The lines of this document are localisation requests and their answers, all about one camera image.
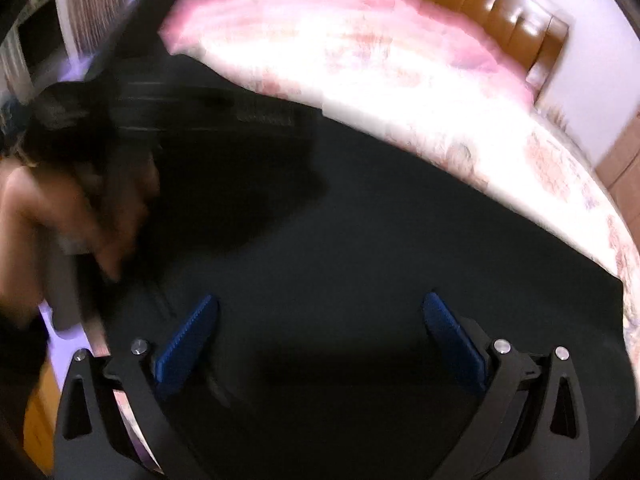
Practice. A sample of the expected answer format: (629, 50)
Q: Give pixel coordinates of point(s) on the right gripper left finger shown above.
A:
(91, 440)

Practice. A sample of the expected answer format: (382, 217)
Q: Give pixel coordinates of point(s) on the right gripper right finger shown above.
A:
(532, 421)

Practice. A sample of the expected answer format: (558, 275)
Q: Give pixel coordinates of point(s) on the black pants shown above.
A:
(320, 253)

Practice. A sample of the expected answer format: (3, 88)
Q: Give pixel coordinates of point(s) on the person's left hand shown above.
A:
(33, 198)

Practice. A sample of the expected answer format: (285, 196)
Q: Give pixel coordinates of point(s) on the yellow wooden cabinet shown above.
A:
(40, 420)

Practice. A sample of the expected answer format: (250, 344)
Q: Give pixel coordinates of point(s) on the light wooden wardrobe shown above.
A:
(619, 173)

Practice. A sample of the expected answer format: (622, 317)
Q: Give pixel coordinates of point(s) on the cream floral blanket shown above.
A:
(481, 134)

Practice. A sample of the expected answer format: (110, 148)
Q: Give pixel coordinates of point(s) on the pink quilt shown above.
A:
(362, 28)

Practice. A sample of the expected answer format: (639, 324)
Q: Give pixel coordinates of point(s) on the wooden headboard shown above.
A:
(524, 30)

